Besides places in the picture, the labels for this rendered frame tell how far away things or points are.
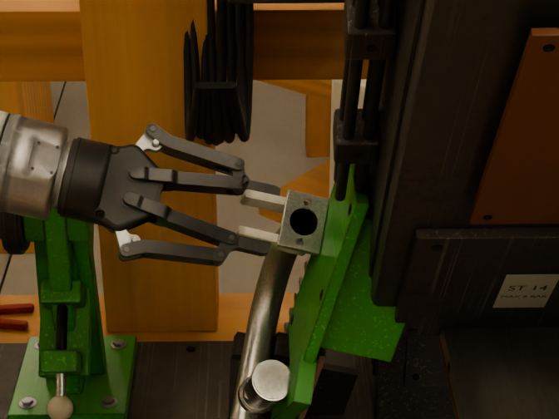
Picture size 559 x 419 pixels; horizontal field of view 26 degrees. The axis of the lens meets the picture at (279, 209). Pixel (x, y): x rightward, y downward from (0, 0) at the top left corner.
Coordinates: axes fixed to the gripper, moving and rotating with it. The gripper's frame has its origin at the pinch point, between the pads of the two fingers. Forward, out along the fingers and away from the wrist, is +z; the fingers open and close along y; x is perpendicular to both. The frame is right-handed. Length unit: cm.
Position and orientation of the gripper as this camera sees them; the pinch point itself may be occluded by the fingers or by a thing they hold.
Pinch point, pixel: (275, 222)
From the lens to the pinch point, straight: 114.3
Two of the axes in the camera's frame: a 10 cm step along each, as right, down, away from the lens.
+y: 1.7, -9.4, 2.9
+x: -1.9, 2.5, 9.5
